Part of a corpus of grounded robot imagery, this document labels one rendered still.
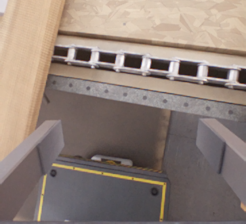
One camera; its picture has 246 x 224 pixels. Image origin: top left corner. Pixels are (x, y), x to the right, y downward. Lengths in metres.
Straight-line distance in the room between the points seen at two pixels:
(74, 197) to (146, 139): 0.57
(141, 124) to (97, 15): 0.88
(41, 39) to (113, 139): 0.93
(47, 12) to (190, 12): 0.36
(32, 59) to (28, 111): 0.13
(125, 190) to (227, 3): 0.87
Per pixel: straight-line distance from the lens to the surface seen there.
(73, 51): 0.49
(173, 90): 0.45
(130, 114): 1.26
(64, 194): 1.11
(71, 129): 1.38
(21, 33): 0.55
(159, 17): 0.50
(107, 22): 0.51
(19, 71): 0.51
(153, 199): 1.00
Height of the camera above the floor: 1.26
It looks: 79 degrees down
